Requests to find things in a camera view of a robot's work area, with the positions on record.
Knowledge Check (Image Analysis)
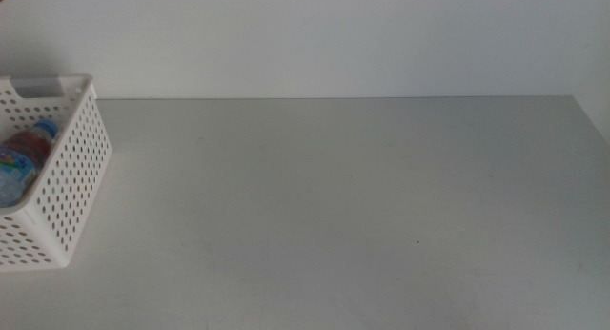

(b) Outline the red cola can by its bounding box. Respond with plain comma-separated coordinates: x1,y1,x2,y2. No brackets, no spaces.
1,131,52,168

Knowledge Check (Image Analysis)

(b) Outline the clear water bottle blue cap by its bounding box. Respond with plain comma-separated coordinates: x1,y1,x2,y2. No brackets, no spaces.
0,118,60,209

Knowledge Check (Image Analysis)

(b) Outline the white perforated plastic basket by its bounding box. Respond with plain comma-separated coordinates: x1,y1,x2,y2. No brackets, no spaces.
0,73,113,273

